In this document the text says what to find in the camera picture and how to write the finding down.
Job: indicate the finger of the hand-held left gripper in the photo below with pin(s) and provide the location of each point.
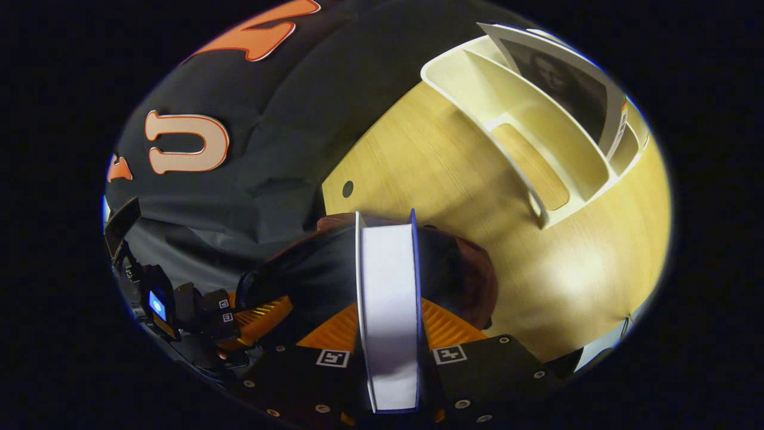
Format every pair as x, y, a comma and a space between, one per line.
212, 301
224, 325

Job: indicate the cream plastic bookshelf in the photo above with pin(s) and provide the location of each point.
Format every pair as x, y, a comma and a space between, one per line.
537, 119

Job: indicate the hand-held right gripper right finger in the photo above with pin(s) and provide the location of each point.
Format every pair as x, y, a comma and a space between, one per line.
483, 376

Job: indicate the maroon schoolbag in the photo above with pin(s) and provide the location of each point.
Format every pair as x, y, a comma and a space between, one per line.
465, 275

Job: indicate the black backdrop cloth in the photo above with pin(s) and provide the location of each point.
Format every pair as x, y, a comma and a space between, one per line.
286, 119

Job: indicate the dark rectangular device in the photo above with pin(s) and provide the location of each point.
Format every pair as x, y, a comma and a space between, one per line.
122, 224

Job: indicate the grey portrait cover book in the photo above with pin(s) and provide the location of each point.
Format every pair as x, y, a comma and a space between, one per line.
567, 83

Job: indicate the blue book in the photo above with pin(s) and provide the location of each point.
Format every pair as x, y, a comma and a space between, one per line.
388, 310

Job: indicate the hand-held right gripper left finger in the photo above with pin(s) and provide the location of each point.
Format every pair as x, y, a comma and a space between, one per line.
298, 376

